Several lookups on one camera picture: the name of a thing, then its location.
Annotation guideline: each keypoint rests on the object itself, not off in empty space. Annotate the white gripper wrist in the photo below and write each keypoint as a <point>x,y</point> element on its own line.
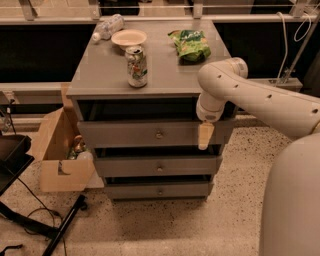
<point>207,112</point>

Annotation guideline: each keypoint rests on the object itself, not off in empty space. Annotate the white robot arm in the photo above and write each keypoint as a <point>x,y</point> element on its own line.
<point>290,221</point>

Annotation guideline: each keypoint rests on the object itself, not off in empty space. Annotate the brown bottle in box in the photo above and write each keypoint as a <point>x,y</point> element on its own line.
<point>78,144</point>

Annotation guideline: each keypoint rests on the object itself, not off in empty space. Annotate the cardboard box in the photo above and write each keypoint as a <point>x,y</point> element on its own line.
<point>61,168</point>

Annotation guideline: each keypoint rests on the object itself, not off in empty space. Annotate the metal railing post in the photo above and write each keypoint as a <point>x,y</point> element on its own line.
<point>305,39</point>

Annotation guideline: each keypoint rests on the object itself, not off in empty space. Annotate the black stand base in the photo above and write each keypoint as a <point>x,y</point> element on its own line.
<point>54,234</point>

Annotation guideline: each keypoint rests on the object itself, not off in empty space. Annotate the black tray chair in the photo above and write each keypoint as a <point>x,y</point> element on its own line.
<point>13,158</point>

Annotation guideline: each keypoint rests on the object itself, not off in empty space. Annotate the white paper bowl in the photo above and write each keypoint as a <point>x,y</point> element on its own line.
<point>128,37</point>

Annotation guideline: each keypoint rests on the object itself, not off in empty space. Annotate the grey top drawer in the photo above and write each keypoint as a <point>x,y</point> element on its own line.
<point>103,134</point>

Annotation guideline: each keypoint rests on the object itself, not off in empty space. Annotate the crumpled soda can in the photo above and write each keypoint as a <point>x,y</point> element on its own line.
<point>136,66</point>

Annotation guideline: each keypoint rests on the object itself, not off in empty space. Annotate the grey drawer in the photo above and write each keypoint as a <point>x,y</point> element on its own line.
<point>175,190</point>
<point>157,166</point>
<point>103,134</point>

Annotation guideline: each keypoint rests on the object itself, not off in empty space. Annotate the grey drawer cabinet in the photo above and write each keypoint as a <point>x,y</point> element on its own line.
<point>100,92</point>

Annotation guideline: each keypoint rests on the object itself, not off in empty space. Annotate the green chip bag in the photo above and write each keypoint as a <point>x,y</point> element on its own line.
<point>191,45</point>

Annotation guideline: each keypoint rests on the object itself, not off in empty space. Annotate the grey bottom drawer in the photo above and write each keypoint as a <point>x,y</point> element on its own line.
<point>175,190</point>

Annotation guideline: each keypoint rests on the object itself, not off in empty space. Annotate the grey middle drawer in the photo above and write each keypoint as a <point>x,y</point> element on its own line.
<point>157,166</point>

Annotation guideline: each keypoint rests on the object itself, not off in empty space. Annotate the clear plastic water bottle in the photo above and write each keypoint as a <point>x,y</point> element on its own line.
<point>107,28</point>

